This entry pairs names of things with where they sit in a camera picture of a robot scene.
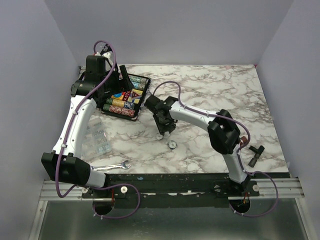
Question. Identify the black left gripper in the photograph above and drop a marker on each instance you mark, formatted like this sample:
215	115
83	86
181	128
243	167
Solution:
112	92

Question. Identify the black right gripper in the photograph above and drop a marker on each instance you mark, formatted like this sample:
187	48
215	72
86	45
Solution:
170	128

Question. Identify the blue white poker chip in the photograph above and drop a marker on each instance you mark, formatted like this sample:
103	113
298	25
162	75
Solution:
159	137
172	144

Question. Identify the red triangular dealer button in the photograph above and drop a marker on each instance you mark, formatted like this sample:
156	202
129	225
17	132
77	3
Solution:
135	97

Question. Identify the black poker set case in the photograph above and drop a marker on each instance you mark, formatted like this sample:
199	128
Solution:
118	103

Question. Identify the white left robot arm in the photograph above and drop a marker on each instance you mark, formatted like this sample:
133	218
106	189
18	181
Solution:
64	164

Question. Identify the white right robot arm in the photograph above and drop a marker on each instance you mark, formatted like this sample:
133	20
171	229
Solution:
224	135

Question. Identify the clear plastic screw box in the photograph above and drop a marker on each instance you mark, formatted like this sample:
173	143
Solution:
95	142

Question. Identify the silver combination wrench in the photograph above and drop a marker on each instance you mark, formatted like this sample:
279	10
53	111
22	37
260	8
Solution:
123	165

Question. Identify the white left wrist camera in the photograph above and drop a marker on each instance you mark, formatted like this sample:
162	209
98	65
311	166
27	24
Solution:
109	58

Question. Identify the black mounting base plate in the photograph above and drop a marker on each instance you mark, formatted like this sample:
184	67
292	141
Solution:
166	191

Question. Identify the red handled tool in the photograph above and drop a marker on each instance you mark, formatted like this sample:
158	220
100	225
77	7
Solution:
243	140

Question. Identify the black T-handle tool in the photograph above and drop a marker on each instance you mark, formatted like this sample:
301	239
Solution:
257	153

